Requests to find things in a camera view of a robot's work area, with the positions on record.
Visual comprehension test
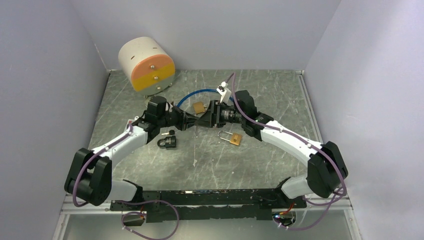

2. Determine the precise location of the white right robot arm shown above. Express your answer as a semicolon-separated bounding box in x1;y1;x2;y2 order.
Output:
195;90;349;208

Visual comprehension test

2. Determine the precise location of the blue cable lock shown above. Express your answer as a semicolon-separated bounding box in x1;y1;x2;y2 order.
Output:
176;88;236;109

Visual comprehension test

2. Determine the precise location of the long shackle brass padlock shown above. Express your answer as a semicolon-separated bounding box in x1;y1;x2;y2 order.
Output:
217;130;242;146

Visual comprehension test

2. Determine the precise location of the purple cable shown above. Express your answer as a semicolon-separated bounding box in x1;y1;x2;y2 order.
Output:
273;188;348;232
121;198;182;240

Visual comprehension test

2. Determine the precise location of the black padlock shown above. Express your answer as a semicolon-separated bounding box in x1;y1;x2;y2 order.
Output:
156;135;177;149

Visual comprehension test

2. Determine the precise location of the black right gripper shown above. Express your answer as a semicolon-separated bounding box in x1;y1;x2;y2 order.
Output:
194;100;245;128

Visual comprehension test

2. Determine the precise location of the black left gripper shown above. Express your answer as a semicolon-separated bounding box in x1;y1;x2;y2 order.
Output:
157;105;199;131

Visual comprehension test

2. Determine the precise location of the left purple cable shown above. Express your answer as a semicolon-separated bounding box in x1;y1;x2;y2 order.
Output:
121;198;182;240

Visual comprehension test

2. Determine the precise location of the beige cylinder drawer box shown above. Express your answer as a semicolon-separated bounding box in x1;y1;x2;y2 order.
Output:
118;36;176;97

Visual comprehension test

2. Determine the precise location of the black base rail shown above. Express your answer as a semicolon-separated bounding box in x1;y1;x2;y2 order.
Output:
110;188;307;223

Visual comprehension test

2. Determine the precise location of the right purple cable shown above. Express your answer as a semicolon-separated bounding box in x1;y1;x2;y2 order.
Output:
273;188;348;232

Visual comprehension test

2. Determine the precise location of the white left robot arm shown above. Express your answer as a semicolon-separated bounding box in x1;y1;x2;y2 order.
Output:
64;96;198;210

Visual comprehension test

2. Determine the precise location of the black head key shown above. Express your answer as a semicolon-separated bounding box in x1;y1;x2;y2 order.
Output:
161;130;176;136

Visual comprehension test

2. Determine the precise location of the plastic packaging card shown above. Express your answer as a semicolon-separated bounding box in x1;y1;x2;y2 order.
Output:
125;116;139;132

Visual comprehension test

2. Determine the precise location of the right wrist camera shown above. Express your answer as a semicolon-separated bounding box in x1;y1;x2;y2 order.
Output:
216;81;232;104

